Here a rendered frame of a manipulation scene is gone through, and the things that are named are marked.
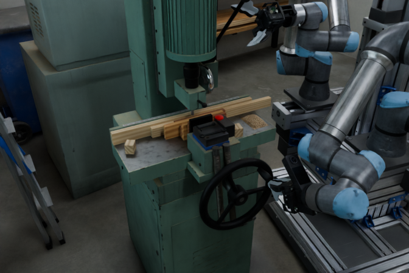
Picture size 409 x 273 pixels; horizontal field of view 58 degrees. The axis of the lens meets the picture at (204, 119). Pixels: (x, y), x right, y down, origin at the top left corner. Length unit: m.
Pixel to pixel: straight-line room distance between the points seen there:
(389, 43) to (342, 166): 0.37
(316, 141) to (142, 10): 0.77
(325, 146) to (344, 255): 1.01
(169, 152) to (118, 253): 1.01
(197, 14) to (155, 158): 0.50
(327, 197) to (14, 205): 2.11
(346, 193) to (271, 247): 1.31
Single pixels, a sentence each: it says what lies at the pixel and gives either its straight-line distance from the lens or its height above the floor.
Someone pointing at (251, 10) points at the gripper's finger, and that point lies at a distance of 1.31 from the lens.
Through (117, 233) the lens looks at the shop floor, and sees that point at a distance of 2.30.
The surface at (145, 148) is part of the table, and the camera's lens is 1.34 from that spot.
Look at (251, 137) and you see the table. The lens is 1.41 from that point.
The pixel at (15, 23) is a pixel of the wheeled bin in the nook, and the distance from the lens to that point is 2.92.
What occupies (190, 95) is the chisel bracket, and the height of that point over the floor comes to 1.06.
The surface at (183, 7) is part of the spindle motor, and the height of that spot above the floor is 1.38.
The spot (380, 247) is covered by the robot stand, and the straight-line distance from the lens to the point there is 2.06.
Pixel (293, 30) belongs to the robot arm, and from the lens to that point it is 1.77.
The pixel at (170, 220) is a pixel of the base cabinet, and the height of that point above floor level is 0.62.
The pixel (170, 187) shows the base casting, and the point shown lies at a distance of 1.35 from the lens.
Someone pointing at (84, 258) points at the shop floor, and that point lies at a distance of 2.23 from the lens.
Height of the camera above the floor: 1.66
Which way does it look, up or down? 30 degrees down
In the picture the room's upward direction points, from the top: straight up
